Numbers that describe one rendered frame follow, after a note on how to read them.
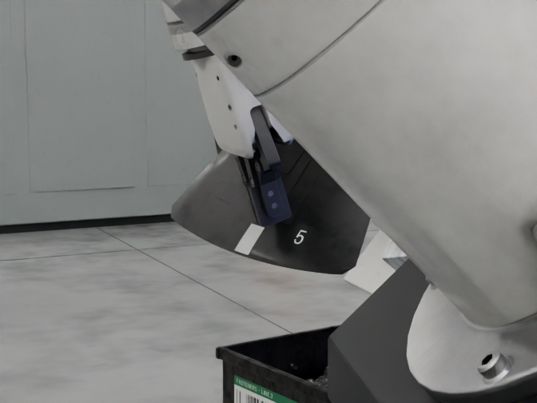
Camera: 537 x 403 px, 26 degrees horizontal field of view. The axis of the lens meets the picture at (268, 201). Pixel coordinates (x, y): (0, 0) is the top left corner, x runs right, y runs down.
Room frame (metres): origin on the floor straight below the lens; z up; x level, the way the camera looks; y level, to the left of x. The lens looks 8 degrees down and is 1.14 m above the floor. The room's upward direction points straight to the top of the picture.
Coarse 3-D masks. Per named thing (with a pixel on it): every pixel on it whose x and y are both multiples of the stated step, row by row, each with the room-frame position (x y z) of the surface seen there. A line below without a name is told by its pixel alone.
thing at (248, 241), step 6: (252, 228) 1.10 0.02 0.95; (258, 228) 1.10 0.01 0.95; (264, 228) 1.10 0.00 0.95; (246, 234) 1.10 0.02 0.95; (252, 234) 1.10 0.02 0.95; (258, 234) 1.10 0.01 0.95; (246, 240) 1.10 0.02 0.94; (252, 240) 1.10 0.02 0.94; (240, 246) 1.10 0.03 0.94; (246, 246) 1.09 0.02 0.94; (252, 246) 1.09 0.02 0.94; (240, 252) 1.09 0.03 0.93; (246, 252) 1.09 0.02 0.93
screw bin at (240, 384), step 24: (288, 336) 0.98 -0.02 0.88; (312, 336) 0.99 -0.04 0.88; (240, 360) 0.91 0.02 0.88; (264, 360) 0.96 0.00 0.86; (288, 360) 0.98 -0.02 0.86; (312, 360) 0.99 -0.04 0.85; (240, 384) 0.92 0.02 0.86; (264, 384) 0.89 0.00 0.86; (288, 384) 0.86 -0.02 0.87; (312, 384) 0.84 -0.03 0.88
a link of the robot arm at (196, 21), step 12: (168, 0) 0.47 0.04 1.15; (180, 0) 0.46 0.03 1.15; (192, 0) 0.45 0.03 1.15; (204, 0) 0.45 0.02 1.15; (216, 0) 0.45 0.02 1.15; (228, 0) 0.44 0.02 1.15; (180, 12) 0.47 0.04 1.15; (192, 12) 0.46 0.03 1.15; (204, 12) 0.45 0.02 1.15; (216, 12) 0.45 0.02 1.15; (192, 24) 0.47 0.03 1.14; (204, 24) 0.46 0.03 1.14
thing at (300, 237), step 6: (294, 228) 1.09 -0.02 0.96; (300, 228) 1.09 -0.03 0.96; (306, 228) 1.08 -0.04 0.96; (312, 228) 1.08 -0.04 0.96; (294, 234) 1.08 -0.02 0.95; (300, 234) 1.08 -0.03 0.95; (306, 234) 1.08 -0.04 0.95; (288, 240) 1.08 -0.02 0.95; (294, 240) 1.08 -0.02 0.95; (300, 240) 1.08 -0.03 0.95; (306, 240) 1.07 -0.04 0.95; (294, 246) 1.07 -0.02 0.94; (300, 246) 1.07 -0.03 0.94
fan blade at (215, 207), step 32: (224, 160) 1.18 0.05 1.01; (288, 160) 1.14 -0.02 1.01; (192, 192) 1.17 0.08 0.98; (224, 192) 1.15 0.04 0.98; (288, 192) 1.12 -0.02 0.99; (320, 192) 1.11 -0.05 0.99; (192, 224) 1.14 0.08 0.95; (224, 224) 1.12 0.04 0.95; (256, 224) 1.11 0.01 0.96; (288, 224) 1.09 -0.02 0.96; (320, 224) 1.08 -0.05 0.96; (352, 224) 1.08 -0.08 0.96; (256, 256) 1.08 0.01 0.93; (288, 256) 1.07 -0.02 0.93; (320, 256) 1.06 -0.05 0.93; (352, 256) 1.05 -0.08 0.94
